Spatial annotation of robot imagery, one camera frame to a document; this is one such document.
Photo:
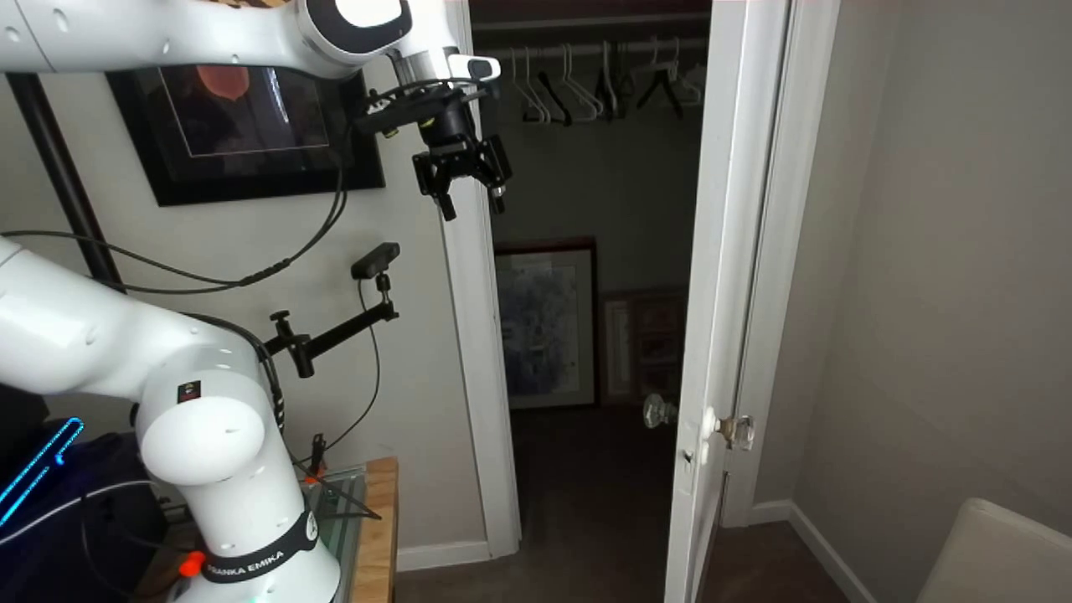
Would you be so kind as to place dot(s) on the black vertical pole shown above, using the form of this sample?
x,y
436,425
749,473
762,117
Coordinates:
x,y
69,190

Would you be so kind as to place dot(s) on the clear glass plate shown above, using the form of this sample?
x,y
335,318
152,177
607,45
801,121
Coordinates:
x,y
339,525

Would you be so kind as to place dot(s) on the closet hanging rod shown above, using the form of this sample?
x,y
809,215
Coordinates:
x,y
580,48

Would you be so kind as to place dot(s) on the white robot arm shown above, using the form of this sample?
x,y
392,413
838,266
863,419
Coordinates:
x,y
189,446

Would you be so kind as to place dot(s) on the clothes hanger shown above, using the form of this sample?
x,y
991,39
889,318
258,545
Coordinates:
x,y
658,96
692,85
580,106
532,102

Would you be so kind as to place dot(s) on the small dark framed picture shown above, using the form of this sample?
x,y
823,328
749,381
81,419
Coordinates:
x,y
632,346

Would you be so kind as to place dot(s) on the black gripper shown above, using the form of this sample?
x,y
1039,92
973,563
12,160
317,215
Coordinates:
x,y
461,163

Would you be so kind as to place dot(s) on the white baseboard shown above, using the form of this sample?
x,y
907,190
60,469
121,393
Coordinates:
x,y
816,547
440,553

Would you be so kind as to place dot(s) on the black bag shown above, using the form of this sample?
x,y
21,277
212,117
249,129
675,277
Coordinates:
x,y
102,525

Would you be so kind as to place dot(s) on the white chair corner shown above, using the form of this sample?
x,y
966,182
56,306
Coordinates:
x,y
994,557

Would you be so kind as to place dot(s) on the wooden table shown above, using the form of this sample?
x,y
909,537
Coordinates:
x,y
382,525

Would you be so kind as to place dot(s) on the black external camera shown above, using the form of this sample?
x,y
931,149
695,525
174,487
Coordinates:
x,y
378,259

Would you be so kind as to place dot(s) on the small orange object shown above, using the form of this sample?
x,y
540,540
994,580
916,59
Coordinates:
x,y
193,563

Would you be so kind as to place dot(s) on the glass faceted door knob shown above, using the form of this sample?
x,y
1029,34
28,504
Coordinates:
x,y
658,410

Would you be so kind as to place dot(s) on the closet shelf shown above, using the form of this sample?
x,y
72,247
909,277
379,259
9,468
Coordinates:
x,y
591,19

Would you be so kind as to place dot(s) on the large dark framed picture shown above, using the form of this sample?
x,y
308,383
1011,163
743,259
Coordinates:
x,y
547,323

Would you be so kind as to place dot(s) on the blue lit device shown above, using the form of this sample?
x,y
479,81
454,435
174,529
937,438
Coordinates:
x,y
44,462

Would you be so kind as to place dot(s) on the white closet door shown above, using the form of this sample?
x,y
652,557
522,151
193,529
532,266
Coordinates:
x,y
714,222

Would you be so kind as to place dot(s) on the silver door knob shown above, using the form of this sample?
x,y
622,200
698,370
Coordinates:
x,y
739,435

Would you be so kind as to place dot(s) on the black framed wall picture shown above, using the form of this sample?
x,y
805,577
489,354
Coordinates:
x,y
256,179

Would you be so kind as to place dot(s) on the black table clamp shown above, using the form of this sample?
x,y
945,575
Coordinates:
x,y
318,452

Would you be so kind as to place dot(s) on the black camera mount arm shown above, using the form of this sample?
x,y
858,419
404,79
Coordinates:
x,y
335,334

